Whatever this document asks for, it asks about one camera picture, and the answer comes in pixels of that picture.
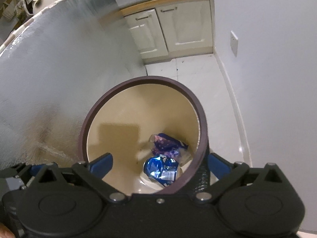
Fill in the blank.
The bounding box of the metal sided kitchen island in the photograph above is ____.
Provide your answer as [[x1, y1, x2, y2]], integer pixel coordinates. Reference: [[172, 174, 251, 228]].
[[0, 0, 147, 171]]

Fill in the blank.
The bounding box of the purple printed wrapper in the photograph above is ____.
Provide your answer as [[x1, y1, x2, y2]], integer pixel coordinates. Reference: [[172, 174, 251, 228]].
[[149, 133, 189, 159]]

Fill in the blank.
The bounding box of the brown rimmed beige trash bin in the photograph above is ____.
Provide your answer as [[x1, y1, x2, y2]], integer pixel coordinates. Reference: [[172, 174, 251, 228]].
[[77, 76, 211, 196]]

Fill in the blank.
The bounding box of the person's left hand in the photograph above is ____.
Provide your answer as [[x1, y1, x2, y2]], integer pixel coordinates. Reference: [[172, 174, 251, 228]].
[[0, 224, 13, 238]]

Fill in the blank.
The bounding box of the white wall socket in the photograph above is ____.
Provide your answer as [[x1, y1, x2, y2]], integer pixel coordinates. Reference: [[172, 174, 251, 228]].
[[230, 31, 239, 56]]

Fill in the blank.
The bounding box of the cream floor cabinet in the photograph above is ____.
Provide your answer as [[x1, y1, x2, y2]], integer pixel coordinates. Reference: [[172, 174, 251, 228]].
[[116, 0, 215, 64]]

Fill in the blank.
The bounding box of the checkered tablecloth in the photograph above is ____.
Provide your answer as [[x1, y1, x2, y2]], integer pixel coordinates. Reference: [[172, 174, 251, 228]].
[[0, 0, 83, 57]]

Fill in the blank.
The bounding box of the blue foil wrapper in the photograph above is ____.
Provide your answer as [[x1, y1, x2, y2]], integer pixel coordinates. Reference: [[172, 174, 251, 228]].
[[144, 154, 179, 186]]

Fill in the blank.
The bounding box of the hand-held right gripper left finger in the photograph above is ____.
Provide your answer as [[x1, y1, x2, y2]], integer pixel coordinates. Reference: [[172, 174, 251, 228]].
[[25, 152, 126, 202]]

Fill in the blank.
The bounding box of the wide cream cabinet door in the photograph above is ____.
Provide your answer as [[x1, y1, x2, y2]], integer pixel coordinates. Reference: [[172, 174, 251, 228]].
[[156, 0, 213, 53]]

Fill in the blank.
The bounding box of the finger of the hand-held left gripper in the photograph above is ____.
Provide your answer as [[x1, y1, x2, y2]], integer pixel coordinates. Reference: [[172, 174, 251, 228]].
[[0, 163, 41, 179]]

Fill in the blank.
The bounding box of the white baseboard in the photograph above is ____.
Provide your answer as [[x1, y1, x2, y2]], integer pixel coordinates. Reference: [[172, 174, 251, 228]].
[[213, 49, 253, 167]]

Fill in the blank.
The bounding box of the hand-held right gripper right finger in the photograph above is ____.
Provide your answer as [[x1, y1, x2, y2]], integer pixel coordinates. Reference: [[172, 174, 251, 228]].
[[196, 153, 295, 201]]

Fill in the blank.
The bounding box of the narrow cream cabinet door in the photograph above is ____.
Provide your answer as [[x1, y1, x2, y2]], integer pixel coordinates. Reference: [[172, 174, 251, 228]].
[[124, 8, 168, 54]]

